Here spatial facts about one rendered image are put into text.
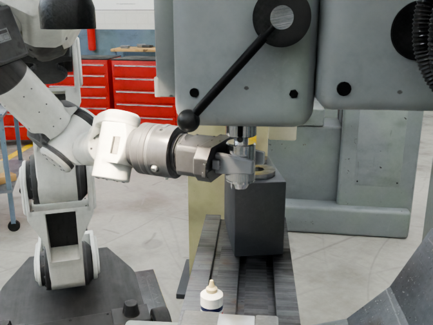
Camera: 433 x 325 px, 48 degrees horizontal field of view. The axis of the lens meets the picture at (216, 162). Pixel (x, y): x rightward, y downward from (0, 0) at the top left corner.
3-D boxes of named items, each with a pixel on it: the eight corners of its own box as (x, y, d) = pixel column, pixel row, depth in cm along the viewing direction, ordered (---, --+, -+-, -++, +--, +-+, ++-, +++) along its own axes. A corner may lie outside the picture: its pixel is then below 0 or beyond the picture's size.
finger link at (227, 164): (253, 177, 75) (216, 171, 77) (254, 156, 74) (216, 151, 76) (250, 180, 73) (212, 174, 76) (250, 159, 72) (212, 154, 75)
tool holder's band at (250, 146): (249, 143, 80) (249, 137, 79) (260, 150, 75) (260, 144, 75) (221, 145, 78) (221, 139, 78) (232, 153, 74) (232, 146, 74)
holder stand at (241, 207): (233, 256, 117) (234, 177, 112) (223, 220, 138) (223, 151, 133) (283, 255, 118) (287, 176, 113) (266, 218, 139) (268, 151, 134)
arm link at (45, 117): (46, 162, 113) (-26, 97, 97) (83, 120, 117) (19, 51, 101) (74, 178, 106) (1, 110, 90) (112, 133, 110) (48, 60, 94)
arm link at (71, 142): (100, 177, 95) (78, 175, 112) (133, 137, 98) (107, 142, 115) (57, 141, 91) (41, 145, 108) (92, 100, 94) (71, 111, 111)
